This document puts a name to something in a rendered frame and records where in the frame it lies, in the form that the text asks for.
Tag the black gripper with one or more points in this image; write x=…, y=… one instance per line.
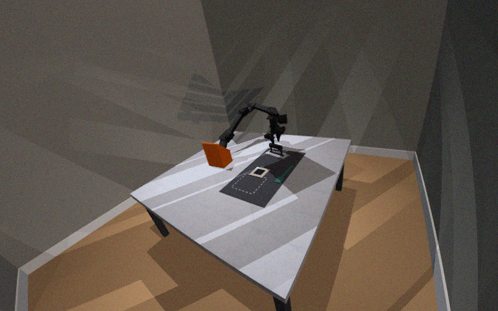
x=271, y=135

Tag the beige tile with dark top panel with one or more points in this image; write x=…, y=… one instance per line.
x=259, y=172

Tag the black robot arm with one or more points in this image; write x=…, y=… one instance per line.
x=274, y=118

